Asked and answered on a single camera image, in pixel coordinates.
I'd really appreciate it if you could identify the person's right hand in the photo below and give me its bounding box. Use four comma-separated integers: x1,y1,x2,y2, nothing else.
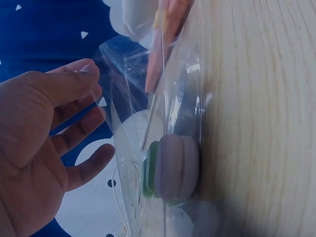
102,0,163,49

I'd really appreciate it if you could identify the person's left hand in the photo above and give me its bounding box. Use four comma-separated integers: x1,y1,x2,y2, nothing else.
0,58,116,237

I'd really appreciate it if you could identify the orange pink piece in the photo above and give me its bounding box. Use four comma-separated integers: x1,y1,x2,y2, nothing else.
145,0,194,94

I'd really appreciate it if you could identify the clear plastic bag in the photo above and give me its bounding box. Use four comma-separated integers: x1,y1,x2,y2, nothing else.
90,34,214,237

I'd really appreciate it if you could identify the purple macaron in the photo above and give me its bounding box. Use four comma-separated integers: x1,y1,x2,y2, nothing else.
155,134,201,201

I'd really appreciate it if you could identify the green macaron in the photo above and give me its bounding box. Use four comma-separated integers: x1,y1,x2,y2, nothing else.
141,140,188,208

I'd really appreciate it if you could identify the white macaron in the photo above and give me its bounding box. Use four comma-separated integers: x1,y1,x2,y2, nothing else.
148,198,196,237

